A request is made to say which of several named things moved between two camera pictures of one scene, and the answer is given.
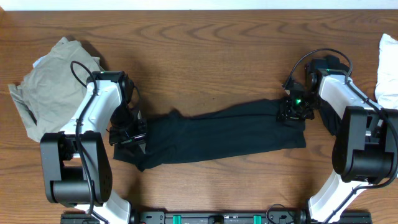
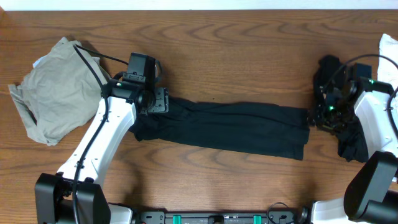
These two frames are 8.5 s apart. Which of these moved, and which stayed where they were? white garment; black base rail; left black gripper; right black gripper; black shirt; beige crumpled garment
Moved: black shirt; left black gripper; right black gripper
Stayed: white garment; black base rail; beige crumpled garment
